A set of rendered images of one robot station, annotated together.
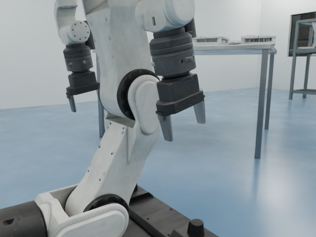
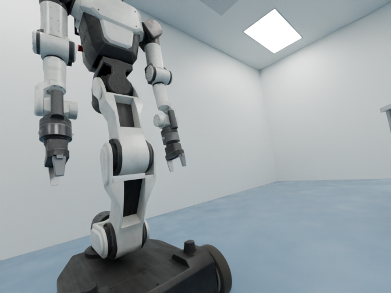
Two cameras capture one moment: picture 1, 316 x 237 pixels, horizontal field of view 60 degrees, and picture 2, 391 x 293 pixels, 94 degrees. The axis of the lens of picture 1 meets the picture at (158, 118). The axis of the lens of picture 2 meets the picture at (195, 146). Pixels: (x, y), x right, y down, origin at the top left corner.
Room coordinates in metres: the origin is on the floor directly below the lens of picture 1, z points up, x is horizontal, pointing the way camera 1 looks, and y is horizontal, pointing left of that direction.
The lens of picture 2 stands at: (1.00, -0.67, 0.53)
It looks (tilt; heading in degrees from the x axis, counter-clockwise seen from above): 7 degrees up; 85
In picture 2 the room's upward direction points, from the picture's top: 7 degrees counter-clockwise
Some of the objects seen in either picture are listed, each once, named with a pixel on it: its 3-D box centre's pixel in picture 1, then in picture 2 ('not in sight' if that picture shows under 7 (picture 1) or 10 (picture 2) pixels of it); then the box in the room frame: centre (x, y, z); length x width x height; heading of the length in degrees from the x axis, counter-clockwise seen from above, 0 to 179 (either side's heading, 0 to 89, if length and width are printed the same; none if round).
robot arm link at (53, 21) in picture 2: not in sight; (54, 34); (0.55, 0.03, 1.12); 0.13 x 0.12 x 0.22; 35
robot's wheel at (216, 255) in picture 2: not in sight; (209, 271); (1.06, 0.15, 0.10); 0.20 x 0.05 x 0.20; 127
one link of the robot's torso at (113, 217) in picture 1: (80, 216); (120, 233); (0.69, 0.21, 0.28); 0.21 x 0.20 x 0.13; 127
